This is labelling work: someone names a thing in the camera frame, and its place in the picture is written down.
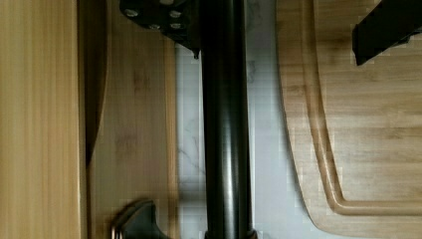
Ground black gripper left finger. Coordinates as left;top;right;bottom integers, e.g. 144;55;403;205
119;0;201;59

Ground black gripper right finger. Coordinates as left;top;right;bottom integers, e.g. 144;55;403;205
352;0;422;66

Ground black drawer handle bar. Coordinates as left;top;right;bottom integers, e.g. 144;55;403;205
110;0;259;239

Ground bamboo drawer front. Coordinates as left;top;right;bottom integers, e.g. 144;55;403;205
78;0;180;239

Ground bamboo drawer box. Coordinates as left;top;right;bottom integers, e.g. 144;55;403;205
1;0;87;239

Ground bamboo cutting board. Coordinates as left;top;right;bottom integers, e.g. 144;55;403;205
276;0;421;239

